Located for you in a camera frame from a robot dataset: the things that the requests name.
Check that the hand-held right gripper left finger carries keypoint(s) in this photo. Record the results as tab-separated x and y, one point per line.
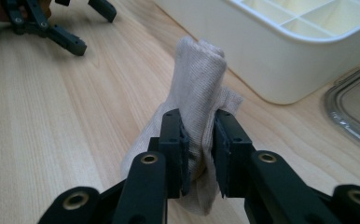
173	149

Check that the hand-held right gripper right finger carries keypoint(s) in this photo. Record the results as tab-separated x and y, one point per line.
231	155

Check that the pale knitted sock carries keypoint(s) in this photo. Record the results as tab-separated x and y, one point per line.
196	81

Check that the white divided storage box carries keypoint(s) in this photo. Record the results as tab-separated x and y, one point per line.
262	59

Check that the clear plastic lid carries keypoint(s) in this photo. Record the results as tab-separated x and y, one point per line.
335	109

